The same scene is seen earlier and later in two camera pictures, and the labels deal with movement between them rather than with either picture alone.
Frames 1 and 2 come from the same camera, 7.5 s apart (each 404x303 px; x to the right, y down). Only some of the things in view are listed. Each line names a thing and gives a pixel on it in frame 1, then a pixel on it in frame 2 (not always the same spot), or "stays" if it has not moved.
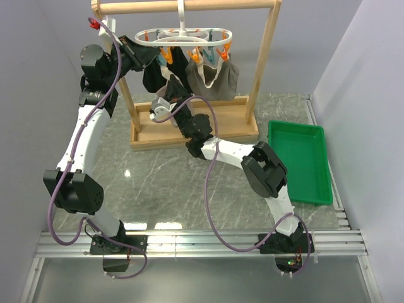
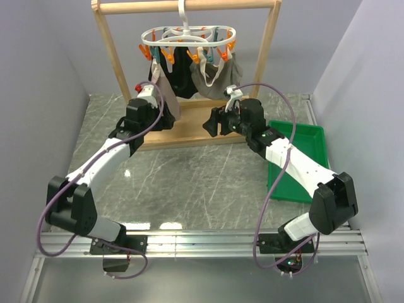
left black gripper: x=142 y=55 to x=165 y=122
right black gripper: x=175 y=93 to x=217 y=115
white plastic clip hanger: x=165 y=38 stays
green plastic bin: x=303 y=149 stays
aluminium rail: x=315 y=241 stays
